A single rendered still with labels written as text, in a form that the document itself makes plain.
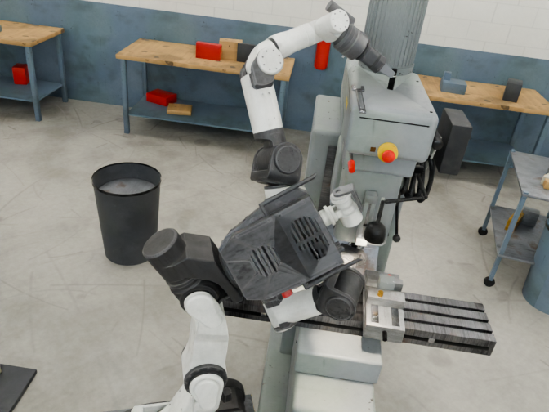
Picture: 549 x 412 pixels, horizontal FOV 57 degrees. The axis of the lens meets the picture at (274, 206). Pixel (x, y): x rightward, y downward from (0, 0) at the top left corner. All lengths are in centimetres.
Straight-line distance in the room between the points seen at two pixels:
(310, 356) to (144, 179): 226
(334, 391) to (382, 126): 108
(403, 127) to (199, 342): 91
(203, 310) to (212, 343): 18
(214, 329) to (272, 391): 127
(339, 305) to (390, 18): 98
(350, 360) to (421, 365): 139
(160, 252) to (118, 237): 233
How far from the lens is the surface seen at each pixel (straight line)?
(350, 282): 151
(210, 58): 560
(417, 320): 222
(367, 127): 156
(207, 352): 169
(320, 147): 223
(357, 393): 214
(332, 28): 158
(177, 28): 623
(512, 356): 378
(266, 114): 145
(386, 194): 181
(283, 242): 133
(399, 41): 188
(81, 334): 341
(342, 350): 211
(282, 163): 140
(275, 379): 286
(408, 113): 157
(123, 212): 358
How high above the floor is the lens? 238
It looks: 31 degrees down
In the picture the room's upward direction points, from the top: 7 degrees clockwise
